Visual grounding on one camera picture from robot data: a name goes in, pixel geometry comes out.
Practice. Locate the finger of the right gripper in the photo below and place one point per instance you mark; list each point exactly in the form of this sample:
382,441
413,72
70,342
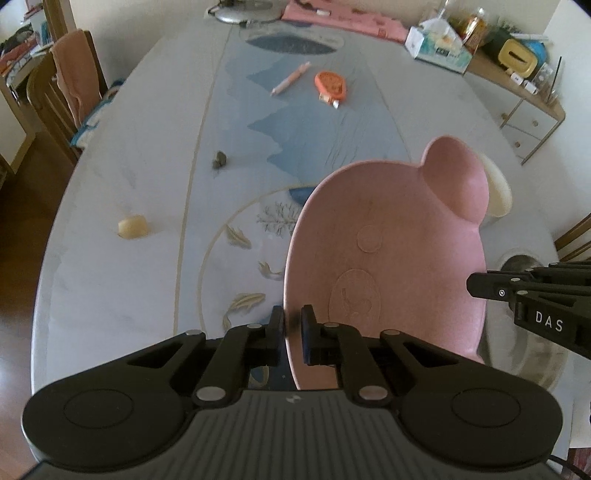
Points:
502,286

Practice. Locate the wooden chair with towel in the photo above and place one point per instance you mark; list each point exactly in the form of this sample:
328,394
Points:
65,87

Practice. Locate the pink folded cloth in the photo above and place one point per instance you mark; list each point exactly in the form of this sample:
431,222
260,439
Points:
342,17

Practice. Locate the pink pen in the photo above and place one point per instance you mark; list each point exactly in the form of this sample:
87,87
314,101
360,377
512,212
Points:
293,77

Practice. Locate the blue patterned table runner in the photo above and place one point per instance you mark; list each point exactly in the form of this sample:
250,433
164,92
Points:
239,219

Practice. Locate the tissue box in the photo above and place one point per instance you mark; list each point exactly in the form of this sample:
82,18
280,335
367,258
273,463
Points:
436,42

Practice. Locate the white drawer cabinet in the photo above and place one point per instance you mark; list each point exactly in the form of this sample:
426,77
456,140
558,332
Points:
525,120

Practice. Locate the pink bear-shaped plate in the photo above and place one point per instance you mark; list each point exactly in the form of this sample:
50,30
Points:
388,245

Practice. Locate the cream white bowl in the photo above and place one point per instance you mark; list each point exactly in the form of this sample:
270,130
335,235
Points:
500,194

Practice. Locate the large stainless steel bowl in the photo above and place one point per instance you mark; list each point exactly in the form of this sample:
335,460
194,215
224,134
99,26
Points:
516,351

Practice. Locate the wooden slatted chair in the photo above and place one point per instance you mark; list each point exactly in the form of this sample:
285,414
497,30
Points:
574,245

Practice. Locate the clear glass jar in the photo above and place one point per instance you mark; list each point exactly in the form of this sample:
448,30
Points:
470,23

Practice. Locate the orange tape dispenser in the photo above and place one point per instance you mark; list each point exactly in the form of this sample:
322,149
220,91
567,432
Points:
331,88

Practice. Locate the yellowish tape roll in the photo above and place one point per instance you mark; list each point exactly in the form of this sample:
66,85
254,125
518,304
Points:
133,227

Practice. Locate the small dark clip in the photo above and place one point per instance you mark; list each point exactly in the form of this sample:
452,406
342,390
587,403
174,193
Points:
219,161

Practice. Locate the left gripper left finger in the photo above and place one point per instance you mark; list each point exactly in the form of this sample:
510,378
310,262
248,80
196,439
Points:
229,360

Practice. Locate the grey gooseneck desk lamp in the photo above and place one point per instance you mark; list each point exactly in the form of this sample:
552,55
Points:
244,12

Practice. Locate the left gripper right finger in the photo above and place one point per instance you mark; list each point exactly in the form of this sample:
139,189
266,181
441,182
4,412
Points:
342,346

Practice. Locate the striped blue bag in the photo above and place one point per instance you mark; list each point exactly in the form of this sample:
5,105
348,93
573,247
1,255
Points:
88,127

